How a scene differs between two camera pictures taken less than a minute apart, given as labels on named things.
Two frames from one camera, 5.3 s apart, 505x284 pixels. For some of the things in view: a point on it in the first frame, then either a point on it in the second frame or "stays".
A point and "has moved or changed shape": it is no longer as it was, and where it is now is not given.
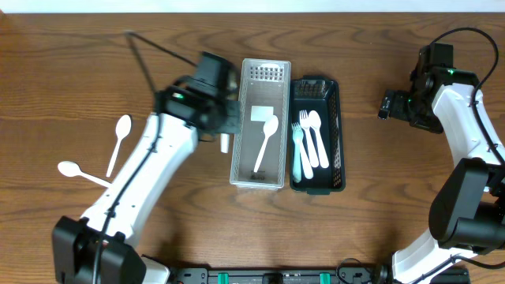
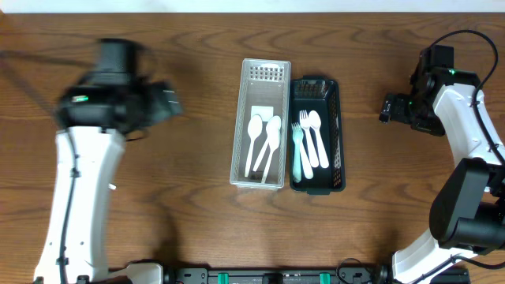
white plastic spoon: x=225 y=142 → x=273 y=129
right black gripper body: x=397 y=108 stays
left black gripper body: x=227 y=119 → x=158 y=102
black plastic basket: x=321 y=94 stays
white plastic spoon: x=315 y=122 stays
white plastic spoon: x=122 y=128 has moved or changed shape
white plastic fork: x=297 y=135 stays
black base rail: x=280 y=274 stays
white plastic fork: x=305 y=145 stays
